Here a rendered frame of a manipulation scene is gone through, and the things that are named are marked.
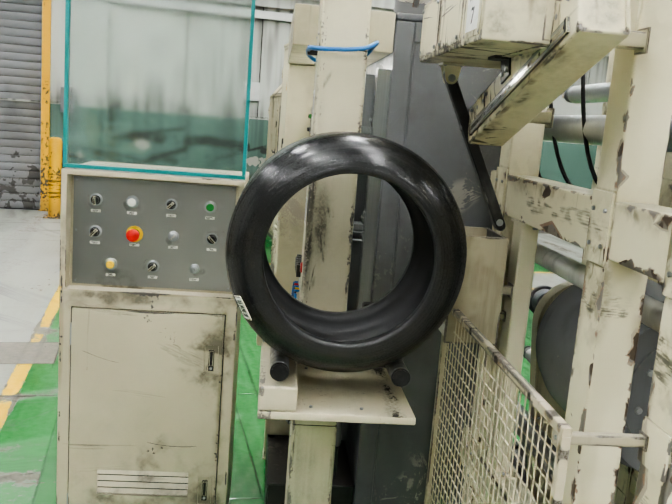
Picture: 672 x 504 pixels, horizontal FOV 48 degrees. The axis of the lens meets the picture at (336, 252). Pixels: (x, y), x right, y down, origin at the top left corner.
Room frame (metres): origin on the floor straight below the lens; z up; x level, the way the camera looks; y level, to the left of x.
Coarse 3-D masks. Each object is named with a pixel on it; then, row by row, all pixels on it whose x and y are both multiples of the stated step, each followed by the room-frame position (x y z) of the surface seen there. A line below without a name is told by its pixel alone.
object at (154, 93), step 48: (96, 0) 2.32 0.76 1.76; (144, 0) 2.33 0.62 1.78; (192, 0) 2.34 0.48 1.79; (240, 0) 2.36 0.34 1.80; (96, 48) 2.32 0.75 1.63; (144, 48) 2.33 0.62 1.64; (192, 48) 2.34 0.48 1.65; (240, 48) 2.36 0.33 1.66; (96, 96) 2.32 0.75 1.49; (144, 96) 2.33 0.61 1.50; (192, 96) 2.34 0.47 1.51; (240, 96) 2.36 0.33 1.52; (96, 144) 2.32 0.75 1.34; (144, 144) 2.33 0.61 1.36; (192, 144) 2.35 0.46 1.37; (240, 144) 2.36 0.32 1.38
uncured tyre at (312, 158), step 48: (336, 144) 1.69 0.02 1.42; (384, 144) 1.71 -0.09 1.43; (288, 192) 1.65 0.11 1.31; (432, 192) 1.69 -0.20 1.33; (240, 240) 1.66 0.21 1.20; (432, 240) 1.95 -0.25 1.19; (240, 288) 1.66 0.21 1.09; (432, 288) 1.68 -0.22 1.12; (288, 336) 1.66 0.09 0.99; (336, 336) 1.91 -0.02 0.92; (384, 336) 1.68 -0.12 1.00
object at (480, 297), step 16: (480, 240) 2.01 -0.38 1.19; (496, 240) 2.01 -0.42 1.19; (480, 256) 2.01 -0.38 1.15; (496, 256) 2.01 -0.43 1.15; (480, 272) 2.01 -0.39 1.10; (496, 272) 2.01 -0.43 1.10; (464, 288) 2.00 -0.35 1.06; (480, 288) 2.01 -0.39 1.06; (496, 288) 2.01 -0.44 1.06; (464, 304) 2.00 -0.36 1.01; (480, 304) 2.01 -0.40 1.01; (496, 304) 2.01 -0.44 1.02; (448, 320) 2.00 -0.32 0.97; (480, 320) 2.01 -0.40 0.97; (496, 320) 2.01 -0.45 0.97; (448, 336) 2.00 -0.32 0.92; (496, 336) 2.01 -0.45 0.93
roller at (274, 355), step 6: (270, 348) 1.82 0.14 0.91; (270, 354) 1.77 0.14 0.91; (276, 354) 1.72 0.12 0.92; (270, 360) 1.72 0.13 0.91; (276, 360) 1.68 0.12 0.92; (282, 360) 1.68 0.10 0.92; (288, 360) 1.72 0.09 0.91; (270, 366) 1.67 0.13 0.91; (276, 366) 1.66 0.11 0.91; (282, 366) 1.66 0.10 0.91; (288, 366) 1.67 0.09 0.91; (270, 372) 1.66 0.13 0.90; (276, 372) 1.66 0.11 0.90; (282, 372) 1.66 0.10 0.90; (288, 372) 1.66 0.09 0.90; (276, 378) 1.66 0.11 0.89; (282, 378) 1.66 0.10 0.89
